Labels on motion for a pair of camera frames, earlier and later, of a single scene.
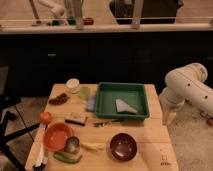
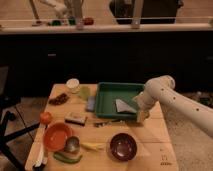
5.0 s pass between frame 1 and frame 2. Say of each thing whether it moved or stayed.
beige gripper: moved
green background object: stayed
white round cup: stayed
